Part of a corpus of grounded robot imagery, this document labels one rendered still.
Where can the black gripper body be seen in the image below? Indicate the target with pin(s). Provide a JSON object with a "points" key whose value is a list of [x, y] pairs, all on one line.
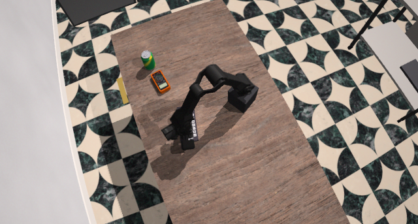
{"points": [[187, 144]]}

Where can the green drink can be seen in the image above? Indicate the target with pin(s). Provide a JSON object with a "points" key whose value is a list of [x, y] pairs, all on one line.
{"points": [[148, 60]]}

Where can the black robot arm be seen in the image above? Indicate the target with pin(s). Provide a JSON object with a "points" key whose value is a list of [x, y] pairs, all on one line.
{"points": [[182, 117]]}

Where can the dark grey keyboard case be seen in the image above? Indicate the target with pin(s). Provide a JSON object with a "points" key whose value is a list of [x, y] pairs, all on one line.
{"points": [[194, 129]]}

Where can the orange pocket multimeter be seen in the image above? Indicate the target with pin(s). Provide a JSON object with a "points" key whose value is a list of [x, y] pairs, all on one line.
{"points": [[160, 81]]}

